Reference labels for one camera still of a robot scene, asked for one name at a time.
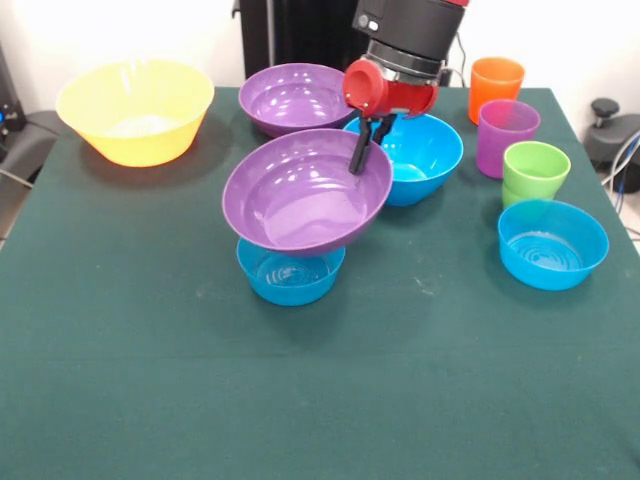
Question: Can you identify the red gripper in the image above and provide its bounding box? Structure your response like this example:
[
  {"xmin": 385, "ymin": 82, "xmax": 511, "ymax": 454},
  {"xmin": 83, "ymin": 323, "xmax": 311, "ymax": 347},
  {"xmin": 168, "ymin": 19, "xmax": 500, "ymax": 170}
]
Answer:
[{"xmin": 343, "ymin": 58, "xmax": 441, "ymax": 176}]

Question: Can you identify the purple bowl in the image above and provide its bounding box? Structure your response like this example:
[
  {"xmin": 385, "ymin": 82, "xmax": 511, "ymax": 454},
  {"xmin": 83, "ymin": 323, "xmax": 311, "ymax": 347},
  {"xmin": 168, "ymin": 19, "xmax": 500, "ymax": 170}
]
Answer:
[
  {"xmin": 221, "ymin": 128, "xmax": 395, "ymax": 259},
  {"xmin": 237, "ymin": 62, "xmax": 359, "ymax": 139}
]

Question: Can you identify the small blue bowl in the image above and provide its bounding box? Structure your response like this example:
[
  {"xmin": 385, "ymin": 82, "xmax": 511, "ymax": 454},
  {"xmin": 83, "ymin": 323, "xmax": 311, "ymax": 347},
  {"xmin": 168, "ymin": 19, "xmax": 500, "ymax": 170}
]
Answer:
[
  {"xmin": 235, "ymin": 237, "xmax": 347, "ymax": 307},
  {"xmin": 497, "ymin": 199, "xmax": 611, "ymax": 292}
]

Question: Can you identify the large deep blue bowl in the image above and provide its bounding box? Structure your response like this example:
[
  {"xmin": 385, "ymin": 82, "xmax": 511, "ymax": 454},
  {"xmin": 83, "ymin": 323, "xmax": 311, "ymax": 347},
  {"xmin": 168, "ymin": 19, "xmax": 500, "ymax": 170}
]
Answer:
[{"xmin": 343, "ymin": 113, "xmax": 465, "ymax": 208}]

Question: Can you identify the purple cup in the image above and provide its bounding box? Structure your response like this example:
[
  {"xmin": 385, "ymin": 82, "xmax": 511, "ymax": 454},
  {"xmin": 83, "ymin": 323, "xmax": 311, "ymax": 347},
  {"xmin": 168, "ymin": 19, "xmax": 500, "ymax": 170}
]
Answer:
[{"xmin": 475, "ymin": 98, "xmax": 542, "ymax": 180}]

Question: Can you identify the orange cup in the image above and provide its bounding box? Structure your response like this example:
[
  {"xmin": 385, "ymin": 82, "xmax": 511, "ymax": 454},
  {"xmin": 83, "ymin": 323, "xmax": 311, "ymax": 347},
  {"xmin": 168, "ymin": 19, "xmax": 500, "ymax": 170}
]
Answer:
[{"xmin": 468, "ymin": 56, "xmax": 527, "ymax": 126}]

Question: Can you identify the green cup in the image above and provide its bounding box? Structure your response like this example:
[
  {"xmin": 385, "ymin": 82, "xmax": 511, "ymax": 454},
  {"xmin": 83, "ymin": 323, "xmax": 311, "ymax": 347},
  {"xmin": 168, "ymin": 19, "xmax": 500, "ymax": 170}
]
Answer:
[
  {"xmin": 502, "ymin": 141, "xmax": 572, "ymax": 201},
  {"xmin": 501, "ymin": 183, "xmax": 526, "ymax": 210}
]

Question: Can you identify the black knobbed equipment base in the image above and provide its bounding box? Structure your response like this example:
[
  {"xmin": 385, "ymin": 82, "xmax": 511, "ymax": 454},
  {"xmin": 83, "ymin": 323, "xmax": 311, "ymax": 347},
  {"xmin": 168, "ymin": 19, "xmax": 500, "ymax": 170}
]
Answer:
[{"xmin": 583, "ymin": 98, "xmax": 640, "ymax": 166}]

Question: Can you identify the yellow bowl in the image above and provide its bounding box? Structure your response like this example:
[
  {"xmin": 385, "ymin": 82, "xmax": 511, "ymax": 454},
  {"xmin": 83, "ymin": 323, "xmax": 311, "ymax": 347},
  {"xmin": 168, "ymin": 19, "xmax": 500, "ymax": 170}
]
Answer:
[{"xmin": 54, "ymin": 58, "xmax": 216, "ymax": 167}]

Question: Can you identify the dark green tablecloth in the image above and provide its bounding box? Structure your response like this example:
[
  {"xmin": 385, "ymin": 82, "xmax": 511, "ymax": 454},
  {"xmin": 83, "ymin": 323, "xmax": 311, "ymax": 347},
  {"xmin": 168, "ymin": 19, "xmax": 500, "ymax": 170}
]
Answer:
[{"xmin": 0, "ymin": 87, "xmax": 640, "ymax": 480}]

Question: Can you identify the black electronic device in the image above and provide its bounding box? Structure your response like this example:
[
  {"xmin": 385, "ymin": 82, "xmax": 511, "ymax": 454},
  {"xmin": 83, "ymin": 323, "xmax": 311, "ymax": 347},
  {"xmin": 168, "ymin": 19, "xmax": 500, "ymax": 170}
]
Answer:
[{"xmin": 0, "ymin": 42, "xmax": 27, "ymax": 134}]

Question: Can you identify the white cable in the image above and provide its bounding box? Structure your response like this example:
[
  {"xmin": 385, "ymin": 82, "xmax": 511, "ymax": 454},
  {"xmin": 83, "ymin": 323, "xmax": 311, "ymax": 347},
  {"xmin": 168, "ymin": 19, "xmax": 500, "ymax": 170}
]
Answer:
[
  {"xmin": 601, "ymin": 164, "xmax": 640, "ymax": 189},
  {"xmin": 0, "ymin": 167, "xmax": 34, "ymax": 190}
]

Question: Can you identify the blue cable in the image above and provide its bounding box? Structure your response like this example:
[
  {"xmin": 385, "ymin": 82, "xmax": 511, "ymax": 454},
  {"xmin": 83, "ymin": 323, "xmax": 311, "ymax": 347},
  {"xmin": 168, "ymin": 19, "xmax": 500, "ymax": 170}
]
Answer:
[{"xmin": 610, "ymin": 130, "xmax": 640, "ymax": 211}]

